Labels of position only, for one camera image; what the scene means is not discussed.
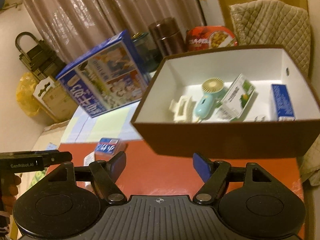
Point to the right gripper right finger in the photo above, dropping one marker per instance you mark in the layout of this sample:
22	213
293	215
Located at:
214	176

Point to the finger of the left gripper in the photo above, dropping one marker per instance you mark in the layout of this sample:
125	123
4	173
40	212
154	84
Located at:
56	157
29	152

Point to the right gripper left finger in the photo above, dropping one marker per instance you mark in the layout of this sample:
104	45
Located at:
104	177

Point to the white cream tube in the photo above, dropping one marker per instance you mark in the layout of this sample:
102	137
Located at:
89	158

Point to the blue dental floss box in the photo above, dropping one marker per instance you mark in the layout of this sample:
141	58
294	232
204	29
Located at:
107	146

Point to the green white spray box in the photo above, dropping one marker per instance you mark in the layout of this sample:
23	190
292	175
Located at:
236	100

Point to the blue handheld mini fan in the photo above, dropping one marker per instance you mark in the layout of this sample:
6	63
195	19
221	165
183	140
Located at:
213	89

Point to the blue medicine box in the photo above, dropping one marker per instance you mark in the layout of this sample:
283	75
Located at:
281	108

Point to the person left hand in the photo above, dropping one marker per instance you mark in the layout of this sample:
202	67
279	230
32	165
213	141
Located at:
9	190

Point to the green tissue pack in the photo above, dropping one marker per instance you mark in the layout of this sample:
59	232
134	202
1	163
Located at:
37	177

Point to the red Motul cardboard sheet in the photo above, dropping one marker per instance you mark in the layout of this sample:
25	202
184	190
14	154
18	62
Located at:
148	173

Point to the checkered table cloth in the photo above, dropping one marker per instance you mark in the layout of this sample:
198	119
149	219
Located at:
115	124

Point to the yellow plastic bag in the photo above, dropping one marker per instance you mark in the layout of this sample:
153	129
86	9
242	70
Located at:
24	95

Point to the brown storage box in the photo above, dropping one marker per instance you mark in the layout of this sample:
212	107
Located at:
263	65

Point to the blue milk carton box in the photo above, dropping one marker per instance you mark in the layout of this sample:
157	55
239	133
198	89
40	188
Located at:
107	77

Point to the dark glass jar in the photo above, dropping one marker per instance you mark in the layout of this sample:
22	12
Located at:
147	50

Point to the red instant rice bowl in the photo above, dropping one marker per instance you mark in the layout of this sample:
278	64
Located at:
209	37

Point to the beige curtain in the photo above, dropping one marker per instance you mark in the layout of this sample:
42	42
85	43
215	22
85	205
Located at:
73	27

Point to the brown metal canister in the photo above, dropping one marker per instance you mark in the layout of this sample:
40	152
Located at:
167	36

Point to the quilted beige chair cover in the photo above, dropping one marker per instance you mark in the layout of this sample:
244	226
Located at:
274	22

